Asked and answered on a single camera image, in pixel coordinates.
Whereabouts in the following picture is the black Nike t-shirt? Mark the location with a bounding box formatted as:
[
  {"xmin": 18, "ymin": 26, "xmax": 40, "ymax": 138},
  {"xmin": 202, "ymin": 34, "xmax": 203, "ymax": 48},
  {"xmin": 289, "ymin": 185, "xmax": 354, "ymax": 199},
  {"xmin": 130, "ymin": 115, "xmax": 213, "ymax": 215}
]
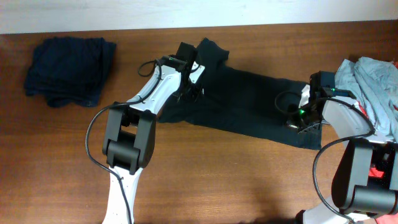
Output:
[{"xmin": 159, "ymin": 38, "xmax": 322, "ymax": 150}]

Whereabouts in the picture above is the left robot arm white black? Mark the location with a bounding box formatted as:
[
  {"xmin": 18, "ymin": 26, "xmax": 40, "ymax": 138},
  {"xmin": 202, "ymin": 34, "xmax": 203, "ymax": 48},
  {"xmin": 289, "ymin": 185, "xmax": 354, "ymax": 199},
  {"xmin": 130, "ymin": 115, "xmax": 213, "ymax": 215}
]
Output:
[{"xmin": 102, "ymin": 42, "xmax": 205, "ymax": 223}]

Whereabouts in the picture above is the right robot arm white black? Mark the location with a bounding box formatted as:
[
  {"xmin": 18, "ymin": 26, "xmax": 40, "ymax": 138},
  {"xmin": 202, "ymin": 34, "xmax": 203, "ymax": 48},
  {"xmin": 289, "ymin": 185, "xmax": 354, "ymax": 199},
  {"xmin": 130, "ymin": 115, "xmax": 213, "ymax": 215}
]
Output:
[{"xmin": 285, "ymin": 71, "xmax": 397, "ymax": 223}]

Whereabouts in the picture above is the light grey-blue shirt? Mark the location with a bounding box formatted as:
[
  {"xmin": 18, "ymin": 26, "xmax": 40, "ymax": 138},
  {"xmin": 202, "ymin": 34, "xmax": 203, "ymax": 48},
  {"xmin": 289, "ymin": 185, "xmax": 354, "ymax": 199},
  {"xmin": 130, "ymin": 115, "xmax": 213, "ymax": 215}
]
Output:
[{"xmin": 335, "ymin": 57, "xmax": 397, "ymax": 139}]

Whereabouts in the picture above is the folded navy blue garment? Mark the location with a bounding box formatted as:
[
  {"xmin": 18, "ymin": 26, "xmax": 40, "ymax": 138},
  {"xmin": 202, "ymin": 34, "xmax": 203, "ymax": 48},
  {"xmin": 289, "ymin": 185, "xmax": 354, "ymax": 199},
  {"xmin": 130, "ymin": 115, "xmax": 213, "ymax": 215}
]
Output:
[{"xmin": 24, "ymin": 37, "xmax": 116, "ymax": 108}]

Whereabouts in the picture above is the red mesh shirt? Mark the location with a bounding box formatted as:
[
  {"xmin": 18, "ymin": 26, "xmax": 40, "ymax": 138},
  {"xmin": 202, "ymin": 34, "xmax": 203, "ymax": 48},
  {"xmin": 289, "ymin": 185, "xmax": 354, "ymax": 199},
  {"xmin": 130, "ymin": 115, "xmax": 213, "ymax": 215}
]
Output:
[{"xmin": 357, "ymin": 60, "xmax": 398, "ymax": 224}]

